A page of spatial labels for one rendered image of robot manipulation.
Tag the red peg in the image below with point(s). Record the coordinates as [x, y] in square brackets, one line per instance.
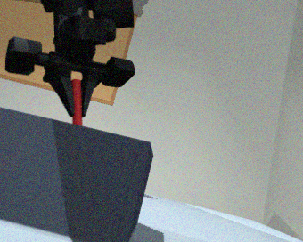
[76, 86]

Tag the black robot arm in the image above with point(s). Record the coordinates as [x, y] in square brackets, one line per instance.
[80, 28]

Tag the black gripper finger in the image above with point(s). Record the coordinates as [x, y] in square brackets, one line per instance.
[58, 75]
[93, 77]

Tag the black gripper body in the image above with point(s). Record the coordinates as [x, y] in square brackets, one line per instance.
[22, 55]

